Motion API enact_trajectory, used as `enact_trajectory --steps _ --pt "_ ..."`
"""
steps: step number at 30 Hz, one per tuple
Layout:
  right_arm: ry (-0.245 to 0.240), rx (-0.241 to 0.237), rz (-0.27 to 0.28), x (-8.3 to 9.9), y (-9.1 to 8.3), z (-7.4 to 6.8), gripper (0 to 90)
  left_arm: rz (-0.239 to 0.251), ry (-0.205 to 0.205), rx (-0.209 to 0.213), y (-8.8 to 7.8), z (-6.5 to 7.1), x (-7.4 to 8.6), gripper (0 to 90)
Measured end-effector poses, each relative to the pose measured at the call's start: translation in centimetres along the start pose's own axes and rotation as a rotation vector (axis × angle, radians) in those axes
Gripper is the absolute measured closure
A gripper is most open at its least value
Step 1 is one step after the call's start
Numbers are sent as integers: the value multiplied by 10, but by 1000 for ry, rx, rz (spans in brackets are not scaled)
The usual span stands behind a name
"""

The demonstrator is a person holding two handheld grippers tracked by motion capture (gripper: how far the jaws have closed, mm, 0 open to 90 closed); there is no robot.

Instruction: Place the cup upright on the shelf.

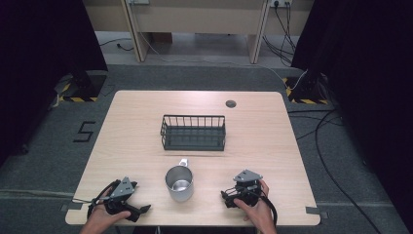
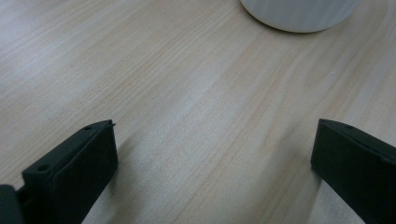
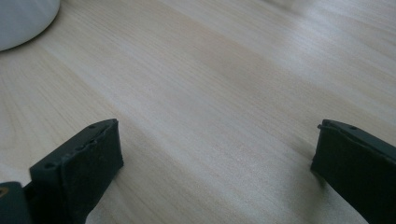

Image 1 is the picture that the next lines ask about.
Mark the black wire basket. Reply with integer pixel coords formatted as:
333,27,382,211
160,113,227,152

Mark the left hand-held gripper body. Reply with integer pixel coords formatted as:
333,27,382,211
102,176,138,216

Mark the beige wooden desk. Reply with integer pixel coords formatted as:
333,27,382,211
82,0,316,65

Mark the black stand base striped tape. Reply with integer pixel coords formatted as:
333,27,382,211
282,71,329,105
54,70,109,103

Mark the hand-held gripper cable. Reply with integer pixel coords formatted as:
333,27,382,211
246,187,280,228
71,179,121,219

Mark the person's left hand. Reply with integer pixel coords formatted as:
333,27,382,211
87,187,132,228

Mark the black curtain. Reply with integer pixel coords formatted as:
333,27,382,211
290,0,413,226
0,0,109,167

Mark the person's right hand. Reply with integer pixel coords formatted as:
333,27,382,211
233,178,275,228

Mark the black hanging cable bundle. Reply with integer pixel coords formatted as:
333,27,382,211
262,2,298,67

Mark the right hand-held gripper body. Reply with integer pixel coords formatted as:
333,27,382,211
227,169,264,208

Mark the grey tape strip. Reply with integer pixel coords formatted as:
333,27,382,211
59,202,84,213
305,206,329,219

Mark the right hand-held gripper cable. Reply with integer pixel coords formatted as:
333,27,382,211
246,187,280,228

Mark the silver metal cup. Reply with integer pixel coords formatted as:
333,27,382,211
165,158,195,203

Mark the long black floor cable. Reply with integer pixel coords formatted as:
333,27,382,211
287,108,384,234

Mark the short black floor cable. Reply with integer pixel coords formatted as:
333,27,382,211
97,37,134,53

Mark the left hand-held gripper cable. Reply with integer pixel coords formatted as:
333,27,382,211
71,179,121,219

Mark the black tape floor mark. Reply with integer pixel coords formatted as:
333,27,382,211
72,120,97,143

